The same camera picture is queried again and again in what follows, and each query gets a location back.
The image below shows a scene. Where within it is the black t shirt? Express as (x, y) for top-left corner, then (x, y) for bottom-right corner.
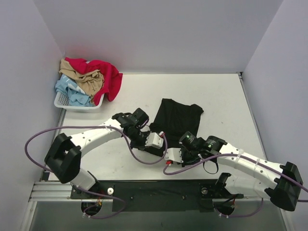
(149, 99), (204, 148)

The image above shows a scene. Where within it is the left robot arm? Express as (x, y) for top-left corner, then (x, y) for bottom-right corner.
(44, 108), (149, 198)

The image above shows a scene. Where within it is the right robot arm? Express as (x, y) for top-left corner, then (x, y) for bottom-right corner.
(179, 131), (303, 211)

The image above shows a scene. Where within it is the red t shirt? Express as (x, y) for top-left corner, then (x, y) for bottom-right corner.
(65, 57), (123, 106)

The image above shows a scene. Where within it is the tan t shirt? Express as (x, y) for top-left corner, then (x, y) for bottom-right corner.
(59, 59), (104, 98)

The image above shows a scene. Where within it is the light blue t shirt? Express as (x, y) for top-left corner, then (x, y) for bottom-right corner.
(55, 74), (93, 107)

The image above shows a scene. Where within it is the white plastic basket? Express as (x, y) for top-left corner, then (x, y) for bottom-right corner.
(54, 92), (104, 113)

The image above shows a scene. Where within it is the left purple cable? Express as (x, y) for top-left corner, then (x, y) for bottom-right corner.
(24, 125), (168, 219)

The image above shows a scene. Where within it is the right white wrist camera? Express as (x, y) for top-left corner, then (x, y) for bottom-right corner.
(164, 148), (183, 163)

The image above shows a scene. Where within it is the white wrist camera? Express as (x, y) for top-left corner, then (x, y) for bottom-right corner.
(164, 148), (183, 163)
(145, 131), (165, 149)

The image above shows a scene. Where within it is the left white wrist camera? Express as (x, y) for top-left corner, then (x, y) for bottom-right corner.
(145, 131), (165, 149)

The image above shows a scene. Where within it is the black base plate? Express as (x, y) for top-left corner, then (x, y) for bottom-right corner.
(70, 179), (244, 214)

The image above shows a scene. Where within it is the aluminium frame rail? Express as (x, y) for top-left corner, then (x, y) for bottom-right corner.
(30, 177), (274, 202)

